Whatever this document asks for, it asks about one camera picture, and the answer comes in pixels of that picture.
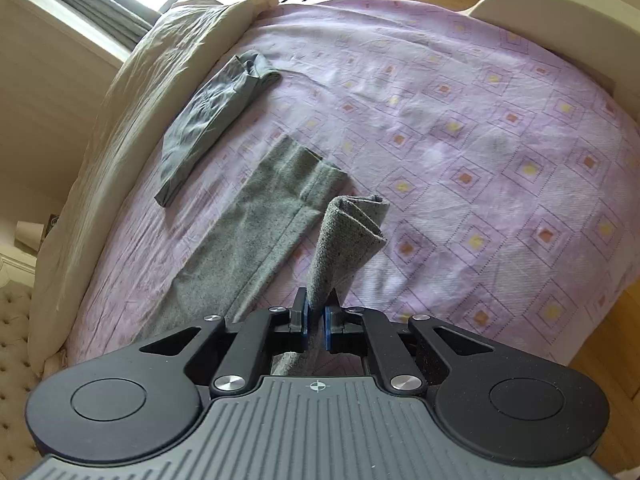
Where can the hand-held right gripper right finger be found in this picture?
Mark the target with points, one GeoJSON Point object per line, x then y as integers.
{"type": "Point", "coordinates": [328, 321]}

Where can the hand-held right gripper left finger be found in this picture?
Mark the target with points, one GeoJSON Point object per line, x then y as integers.
{"type": "Point", "coordinates": [301, 321]}

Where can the grey pants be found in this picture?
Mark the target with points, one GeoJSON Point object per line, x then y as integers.
{"type": "Point", "coordinates": [250, 220]}

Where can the purple patterned bedsheet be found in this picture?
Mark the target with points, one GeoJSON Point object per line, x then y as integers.
{"type": "Point", "coordinates": [450, 160]}

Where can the folded blue-grey garment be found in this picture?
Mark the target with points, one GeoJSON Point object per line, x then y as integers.
{"type": "Point", "coordinates": [210, 115]}

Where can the cream duvet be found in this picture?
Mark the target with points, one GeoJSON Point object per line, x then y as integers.
{"type": "Point", "coordinates": [135, 110]}

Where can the cream tufted headboard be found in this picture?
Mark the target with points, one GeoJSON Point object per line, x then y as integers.
{"type": "Point", "coordinates": [20, 340]}

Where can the small table lamp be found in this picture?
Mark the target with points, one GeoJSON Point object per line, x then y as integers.
{"type": "Point", "coordinates": [29, 234]}

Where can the cream bed footboard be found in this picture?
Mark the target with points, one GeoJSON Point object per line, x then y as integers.
{"type": "Point", "coordinates": [540, 5]}

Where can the grey curtain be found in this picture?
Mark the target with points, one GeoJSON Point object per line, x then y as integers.
{"type": "Point", "coordinates": [95, 0]}

